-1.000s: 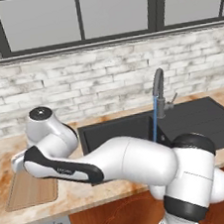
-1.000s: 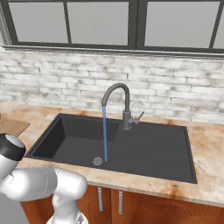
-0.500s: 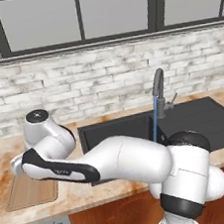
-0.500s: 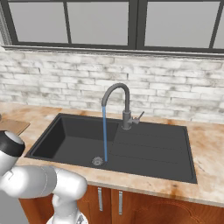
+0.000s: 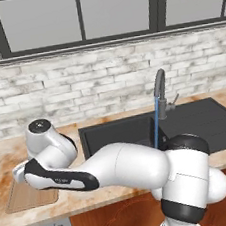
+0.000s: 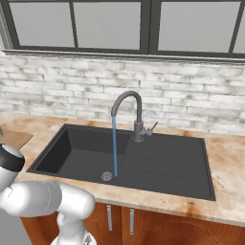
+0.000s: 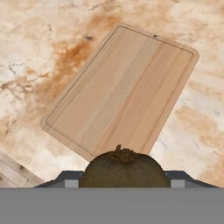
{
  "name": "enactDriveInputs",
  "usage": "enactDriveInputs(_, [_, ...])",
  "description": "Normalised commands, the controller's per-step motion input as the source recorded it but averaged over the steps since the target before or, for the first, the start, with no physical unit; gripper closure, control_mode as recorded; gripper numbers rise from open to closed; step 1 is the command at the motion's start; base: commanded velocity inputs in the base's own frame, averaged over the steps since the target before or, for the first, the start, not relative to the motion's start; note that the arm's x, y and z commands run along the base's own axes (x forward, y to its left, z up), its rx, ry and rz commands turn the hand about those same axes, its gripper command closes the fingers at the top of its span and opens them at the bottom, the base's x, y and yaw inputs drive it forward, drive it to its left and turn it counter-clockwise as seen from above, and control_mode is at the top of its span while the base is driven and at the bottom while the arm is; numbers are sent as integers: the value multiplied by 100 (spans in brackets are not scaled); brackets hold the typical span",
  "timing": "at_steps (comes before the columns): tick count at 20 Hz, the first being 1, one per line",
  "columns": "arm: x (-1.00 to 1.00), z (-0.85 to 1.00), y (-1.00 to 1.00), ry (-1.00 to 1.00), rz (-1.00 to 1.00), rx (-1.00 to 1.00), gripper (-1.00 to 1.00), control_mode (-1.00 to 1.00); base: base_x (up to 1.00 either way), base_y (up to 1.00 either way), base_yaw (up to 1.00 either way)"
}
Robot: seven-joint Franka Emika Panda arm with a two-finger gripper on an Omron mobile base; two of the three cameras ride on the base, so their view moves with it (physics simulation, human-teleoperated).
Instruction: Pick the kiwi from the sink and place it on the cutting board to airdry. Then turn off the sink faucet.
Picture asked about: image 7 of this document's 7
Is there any wooden cutting board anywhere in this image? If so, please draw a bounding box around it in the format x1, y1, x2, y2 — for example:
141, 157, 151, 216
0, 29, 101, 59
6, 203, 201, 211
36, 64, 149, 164
39, 23, 200, 162

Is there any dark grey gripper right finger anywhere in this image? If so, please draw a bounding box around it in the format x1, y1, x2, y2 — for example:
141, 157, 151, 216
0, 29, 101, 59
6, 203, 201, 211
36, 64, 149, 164
164, 170, 219, 189

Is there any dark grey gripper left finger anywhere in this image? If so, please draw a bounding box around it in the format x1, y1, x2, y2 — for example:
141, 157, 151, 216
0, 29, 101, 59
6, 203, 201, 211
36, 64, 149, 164
34, 170, 84, 189

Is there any brown kiwi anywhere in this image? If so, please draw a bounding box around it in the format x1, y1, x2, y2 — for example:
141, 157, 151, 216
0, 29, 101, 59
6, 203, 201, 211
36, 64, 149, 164
78, 144, 171, 189

